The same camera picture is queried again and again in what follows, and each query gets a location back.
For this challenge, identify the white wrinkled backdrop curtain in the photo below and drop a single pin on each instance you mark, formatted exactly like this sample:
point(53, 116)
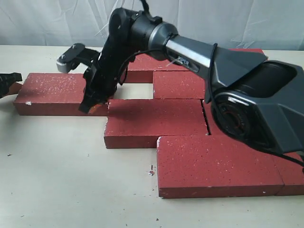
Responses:
point(265, 24)

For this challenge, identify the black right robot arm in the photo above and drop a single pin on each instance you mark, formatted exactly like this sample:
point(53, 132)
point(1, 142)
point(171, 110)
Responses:
point(255, 100)

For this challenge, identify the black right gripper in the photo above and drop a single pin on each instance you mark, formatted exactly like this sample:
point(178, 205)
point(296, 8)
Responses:
point(101, 80)

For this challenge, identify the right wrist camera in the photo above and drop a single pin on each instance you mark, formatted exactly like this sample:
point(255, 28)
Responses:
point(77, 54)

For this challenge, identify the red brick third row right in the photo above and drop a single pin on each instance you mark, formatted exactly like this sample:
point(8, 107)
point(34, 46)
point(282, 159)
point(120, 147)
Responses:
point(213, 128)

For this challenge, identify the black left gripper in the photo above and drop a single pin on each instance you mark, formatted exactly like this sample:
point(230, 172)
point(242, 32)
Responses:
point(9, 84)

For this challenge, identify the red brick pushed sideways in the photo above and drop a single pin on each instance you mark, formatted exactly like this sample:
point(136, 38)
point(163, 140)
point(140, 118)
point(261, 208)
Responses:
point(138, 123)

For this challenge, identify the red brick front large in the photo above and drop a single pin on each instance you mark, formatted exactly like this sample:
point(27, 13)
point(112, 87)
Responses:
point(213, 167)

